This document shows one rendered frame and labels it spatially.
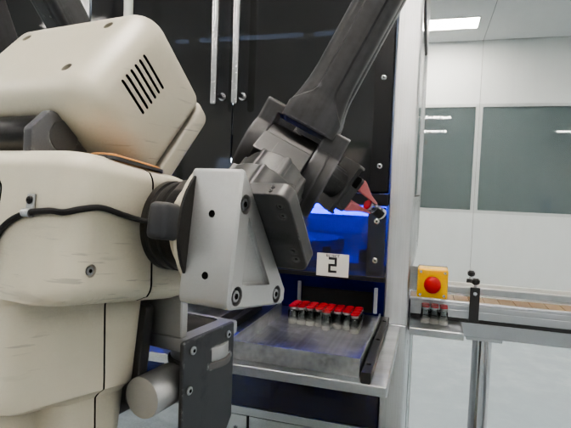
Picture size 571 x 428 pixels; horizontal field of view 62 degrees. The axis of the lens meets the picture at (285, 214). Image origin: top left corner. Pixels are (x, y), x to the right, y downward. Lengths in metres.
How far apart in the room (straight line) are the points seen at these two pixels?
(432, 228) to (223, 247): 5.49
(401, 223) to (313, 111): 0.75
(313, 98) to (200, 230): 0.20
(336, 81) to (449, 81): 5.46
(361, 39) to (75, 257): 0.35
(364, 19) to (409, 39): 0.74
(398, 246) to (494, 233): 4.68
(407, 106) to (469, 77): 4.75
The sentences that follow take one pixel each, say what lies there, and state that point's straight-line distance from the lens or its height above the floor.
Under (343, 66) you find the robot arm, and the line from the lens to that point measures 0.53.
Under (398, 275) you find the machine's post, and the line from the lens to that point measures 1.24.
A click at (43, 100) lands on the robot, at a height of 1.29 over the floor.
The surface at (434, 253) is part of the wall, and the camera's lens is 5.87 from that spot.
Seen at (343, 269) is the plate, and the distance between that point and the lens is 1.26.
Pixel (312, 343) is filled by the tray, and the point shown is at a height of 0.88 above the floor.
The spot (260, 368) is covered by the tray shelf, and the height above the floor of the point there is 0.88.
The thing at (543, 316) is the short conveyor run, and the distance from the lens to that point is 1.40.
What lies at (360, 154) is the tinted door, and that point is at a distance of 1.25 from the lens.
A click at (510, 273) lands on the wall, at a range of 5.96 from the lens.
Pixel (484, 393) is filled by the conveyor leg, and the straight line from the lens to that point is 1.48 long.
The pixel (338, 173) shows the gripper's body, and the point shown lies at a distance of 0.87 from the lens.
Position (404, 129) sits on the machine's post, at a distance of 1.24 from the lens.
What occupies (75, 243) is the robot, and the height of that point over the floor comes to 1.16.
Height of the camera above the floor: 1.21
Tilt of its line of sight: 3 degrees down
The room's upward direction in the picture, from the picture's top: 2 degrees clockwise
